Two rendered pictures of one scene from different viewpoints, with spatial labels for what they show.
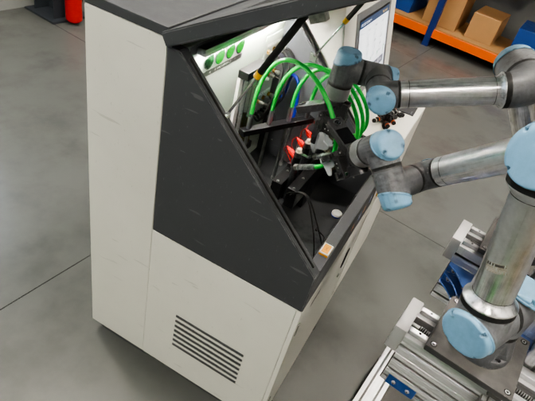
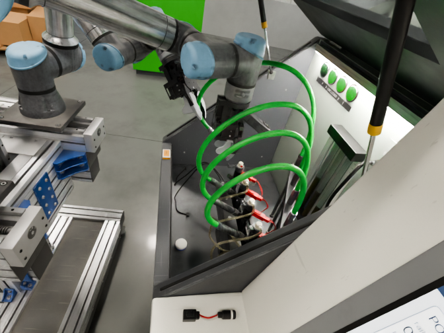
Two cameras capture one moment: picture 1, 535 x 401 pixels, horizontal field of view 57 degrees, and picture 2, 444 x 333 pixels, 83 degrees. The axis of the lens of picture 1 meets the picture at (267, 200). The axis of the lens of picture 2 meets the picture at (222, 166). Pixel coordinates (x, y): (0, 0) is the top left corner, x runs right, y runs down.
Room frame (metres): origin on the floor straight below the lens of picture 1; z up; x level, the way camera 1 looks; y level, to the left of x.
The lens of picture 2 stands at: (1.93, -0.48, 1.62)
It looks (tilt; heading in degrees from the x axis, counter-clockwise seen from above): 40 degrees down; 144
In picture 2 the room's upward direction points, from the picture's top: 13 degrees clockwise
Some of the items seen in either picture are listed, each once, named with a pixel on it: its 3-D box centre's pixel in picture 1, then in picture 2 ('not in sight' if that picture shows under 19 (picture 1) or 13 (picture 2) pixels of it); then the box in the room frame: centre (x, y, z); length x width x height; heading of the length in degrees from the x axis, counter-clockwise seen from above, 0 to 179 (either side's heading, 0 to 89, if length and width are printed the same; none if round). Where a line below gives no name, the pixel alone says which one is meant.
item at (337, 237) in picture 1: (341, 231); (164, 209); (1.36, -0.29, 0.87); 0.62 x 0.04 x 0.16; 161
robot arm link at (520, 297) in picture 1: (511, 302); (32, 65); (0.86, -0.62, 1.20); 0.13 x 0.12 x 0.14; 135
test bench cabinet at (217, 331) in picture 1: (252, 284); not in sight; (1.45, -0.03, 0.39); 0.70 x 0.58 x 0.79; 161
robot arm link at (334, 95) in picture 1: (337, 91); (239, 91); (1.42, -0.12, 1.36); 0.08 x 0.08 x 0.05
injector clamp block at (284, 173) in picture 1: (299, 181); (234, 230); (1.55, -0.10, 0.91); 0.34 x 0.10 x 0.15; 161
